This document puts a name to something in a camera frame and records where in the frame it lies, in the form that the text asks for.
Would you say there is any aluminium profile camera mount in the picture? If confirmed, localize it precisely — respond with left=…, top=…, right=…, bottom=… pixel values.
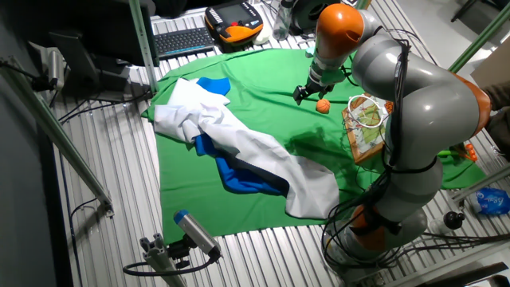
left=139, top=233, right=188, bottom=287

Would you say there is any blue plastic bag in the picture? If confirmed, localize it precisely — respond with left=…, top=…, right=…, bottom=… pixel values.
left=469, top=187, right=510, bottom=216

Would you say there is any clear plastic water bottle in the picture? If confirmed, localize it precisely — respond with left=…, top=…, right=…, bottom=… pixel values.
left=272, top=0, right=295, bottom=41

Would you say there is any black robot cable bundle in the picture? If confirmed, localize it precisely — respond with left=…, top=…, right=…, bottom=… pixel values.
left=320, top=27, right=510, bottom=272

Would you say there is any black keyboard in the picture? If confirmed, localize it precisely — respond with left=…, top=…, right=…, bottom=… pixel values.
left=153, top=26, right=216, bottom=61

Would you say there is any blue cloth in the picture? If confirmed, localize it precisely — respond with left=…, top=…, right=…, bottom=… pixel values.
left=194, top=77, right=291, bottom=197

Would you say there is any silver camera with blue cap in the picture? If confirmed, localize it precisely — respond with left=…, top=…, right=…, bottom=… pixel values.
left=173, top=209, right=223, bottom=260

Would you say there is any brown cardboard sheet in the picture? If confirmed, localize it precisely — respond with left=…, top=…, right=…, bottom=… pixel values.
left=469, top=37, right=510, bottom=88

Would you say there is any black office chair base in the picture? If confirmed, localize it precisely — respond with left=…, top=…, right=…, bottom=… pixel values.
left=449, top=0, right=510, bottom=24

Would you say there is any wooden frame tray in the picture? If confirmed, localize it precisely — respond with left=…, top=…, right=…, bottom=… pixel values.
left=341, top=92, right=395, bottom=165

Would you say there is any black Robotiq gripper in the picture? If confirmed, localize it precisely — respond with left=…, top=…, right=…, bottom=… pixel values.
left=292, top=76, right=341, bottom=107

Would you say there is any green stick with orange end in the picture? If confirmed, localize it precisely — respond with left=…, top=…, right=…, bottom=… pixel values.
left=437, top=142, right=478, bottom=163

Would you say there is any silver camera on stand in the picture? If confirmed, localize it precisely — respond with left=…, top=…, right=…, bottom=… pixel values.
left=46, top=47, right=67, bottom=91

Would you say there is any black round fan housing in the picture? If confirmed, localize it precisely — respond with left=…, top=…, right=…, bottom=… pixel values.
left=289, top=0, right=332, bottom=37

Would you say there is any black camera cable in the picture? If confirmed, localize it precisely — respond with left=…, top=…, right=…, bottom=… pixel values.
left=122, top=253, right=220, bottom=277

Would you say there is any aluminium frame beam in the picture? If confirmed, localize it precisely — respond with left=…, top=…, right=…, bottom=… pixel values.
left=449, top=165, right=510, bottom=202

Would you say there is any orange black teach pendant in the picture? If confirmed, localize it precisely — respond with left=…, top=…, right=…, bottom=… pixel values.
left=204, top=0, right=265, bottom=45

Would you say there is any clear bottle with black cap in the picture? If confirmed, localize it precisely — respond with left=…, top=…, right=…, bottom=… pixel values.
left=429, top=210, right=466, bottom=235

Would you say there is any green table cloth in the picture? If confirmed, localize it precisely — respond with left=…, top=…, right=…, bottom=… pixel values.
left=141, top=47, right=488, bottom=245

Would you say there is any black computer monitor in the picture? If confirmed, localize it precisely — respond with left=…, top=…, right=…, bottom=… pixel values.
left=11, top=0, right=160, bottom=103

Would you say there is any green metal frame beam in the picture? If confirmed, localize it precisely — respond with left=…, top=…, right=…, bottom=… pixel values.
left=448, top=2, right=510, bottom=74
left=0, top=55, right=116, bottom=218

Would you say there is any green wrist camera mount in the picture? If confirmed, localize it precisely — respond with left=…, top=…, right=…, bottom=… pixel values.
left=310, top=49, right=347, bottom=87

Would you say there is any crumpled white cloth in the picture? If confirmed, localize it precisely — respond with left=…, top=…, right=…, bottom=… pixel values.
left=153, top=77, right=340, bottom=220

